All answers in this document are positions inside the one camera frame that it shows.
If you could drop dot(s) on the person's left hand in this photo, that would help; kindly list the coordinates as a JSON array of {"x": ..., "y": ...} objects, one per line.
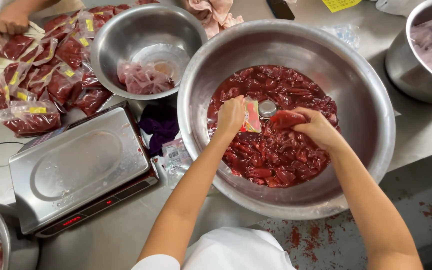
[{"x": 229, "y": 118}]

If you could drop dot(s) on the person's right hand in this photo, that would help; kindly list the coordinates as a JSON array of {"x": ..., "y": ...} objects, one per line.
[{"x": 321, "y": 129}]

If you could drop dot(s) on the person's left fingers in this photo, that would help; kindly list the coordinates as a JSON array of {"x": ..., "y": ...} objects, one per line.
[{"x": 239, "y": 103}]

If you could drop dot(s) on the person's right fingers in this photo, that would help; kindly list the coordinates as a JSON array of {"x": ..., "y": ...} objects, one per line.
[{"x": 308, "y": 114}]

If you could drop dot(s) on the small colourful plastic pouch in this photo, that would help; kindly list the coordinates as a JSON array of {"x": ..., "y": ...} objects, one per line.
[{"x": 252, "y": 118}]

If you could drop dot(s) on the red raw meat slice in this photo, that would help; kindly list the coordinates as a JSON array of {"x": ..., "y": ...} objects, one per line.
[{"x": 285, "y": 119}]

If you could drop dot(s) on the large steel mixing bowl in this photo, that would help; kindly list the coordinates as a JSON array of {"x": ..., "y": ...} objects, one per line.
[{"x": 354, "y": 97}]

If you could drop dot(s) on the heap of red meat pieces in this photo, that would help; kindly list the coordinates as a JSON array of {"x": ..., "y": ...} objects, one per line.
[{"x": 276, "y": 157}]

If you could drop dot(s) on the purple cloth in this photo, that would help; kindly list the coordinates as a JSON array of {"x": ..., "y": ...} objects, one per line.
[{"x": 159, "y": 125}]

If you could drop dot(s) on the stack of empty clear pouches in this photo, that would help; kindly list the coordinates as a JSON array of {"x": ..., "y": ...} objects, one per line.
[{"x": 176, "y": 159}]

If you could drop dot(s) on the clear crumpled plastic wrap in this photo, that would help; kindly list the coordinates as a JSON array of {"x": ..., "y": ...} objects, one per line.
[{"x": 343, "y": 34}]

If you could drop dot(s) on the pink cloth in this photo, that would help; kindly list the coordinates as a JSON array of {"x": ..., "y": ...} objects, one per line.
[{"x": 212, "y": 15}]

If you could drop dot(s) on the crumpled stained plastic bags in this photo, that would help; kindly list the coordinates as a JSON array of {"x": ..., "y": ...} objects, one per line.
[{"x": 144, "y": 79}]

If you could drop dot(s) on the black flat device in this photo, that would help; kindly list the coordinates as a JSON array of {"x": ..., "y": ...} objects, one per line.
[{"x": 280, "y": 9}]

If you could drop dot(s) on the steel bowl with pink bags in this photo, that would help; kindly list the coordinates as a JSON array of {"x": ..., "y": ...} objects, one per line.
[{"x": 399, "y": 63}]

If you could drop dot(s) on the yellow paper sheet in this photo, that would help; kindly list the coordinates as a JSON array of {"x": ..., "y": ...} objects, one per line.
[{"x": 339, "y": 4}]

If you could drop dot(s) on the medium steel bowl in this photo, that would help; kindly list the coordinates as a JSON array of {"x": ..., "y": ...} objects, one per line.
[{"x": 126, "y": 33}]

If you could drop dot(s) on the white plastic bag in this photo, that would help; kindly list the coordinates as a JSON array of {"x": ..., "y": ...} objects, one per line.
[{"x": 390, "y": 6}]

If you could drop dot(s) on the person's white apron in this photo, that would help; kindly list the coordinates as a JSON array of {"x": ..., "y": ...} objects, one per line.
[{"x": 234, "y": 251}]

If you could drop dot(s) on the steel platform weighing scale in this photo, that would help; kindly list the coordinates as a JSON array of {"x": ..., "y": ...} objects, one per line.
[{"x": 77, "y": 168}]

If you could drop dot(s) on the pile of filled meat pouches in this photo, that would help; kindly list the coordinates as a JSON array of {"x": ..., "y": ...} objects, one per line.
[{"x": 58, "y": 71}]

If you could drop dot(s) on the filled meat pouch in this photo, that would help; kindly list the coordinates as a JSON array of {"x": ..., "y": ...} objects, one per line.
[{"x": 13, "y": 47}]

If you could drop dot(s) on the steel bowl with packets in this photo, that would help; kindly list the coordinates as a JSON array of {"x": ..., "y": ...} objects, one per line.
[{"x": 17, "y": 247}]

